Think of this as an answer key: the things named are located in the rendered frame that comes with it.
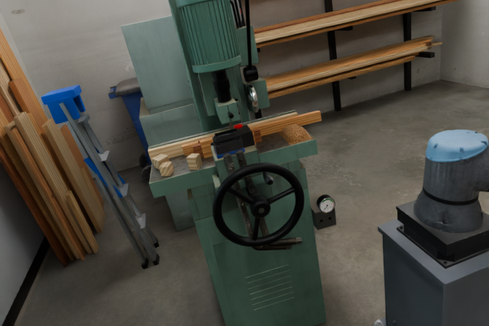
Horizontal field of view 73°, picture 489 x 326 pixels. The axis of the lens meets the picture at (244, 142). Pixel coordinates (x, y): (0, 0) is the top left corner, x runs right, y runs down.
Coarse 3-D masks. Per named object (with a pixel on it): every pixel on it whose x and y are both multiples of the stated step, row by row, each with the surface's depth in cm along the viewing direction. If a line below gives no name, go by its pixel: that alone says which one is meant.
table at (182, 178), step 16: (256, 144) 124; (272, 144) 121; (288, 144) 118; (304, 144) 118; (176, 160) 124; (208, 160) 119; (272, 160) 117; (288, 160) 118; (160, 176) 114; (176, 176) 112; (192, 176) 113; (208, 176) 114; (256, 176) 107; (160, 192) 113
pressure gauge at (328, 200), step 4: (320, 196) 122; (324, 196) 121; (328, 196) 121; (320, 200) 120; (324, 200) 120; (328, 200) 120; (332, 200) 121; (320, 204) 120; (324, 204) 120; (328, 204) 121; (332, 204) 121; (320, 208) 121; (324, 208) 121; (328, 208) 121; (332, 208) 122; (324, 212) 125
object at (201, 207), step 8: (304, 168) 121; (272, 176) 120; (280, 176) 120; (296, 176) 121; (304, 176) 122; (256, 184) 119; (264, 184) 120; (272, 184) 120; (280, 184) 121; (288, 184) 122; (304, 184) 123; (264, 192) 121; (272, 192) 122; (280, 192) 122; (192, 200) 116; (200, 200) 117; (208, 200) 117; (224, 200) 119; (232, 200) 119; (192, 208) 117; (200, 208) 118; (208, 208) 118; (224, 208) 120; (232, 208) 120; (200, 216) 119
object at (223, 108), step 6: (216, 102) 124; (222, 102) 123; (228, 102) 121; (234, 102) 119; (216, 108) 129; (222, 108) 119; (228, 108) 119; (234, 108) 120; (222, 114) 120; (234, 114) 121; (222, 120) 120; (228, 120) 121; (234, 120) 121
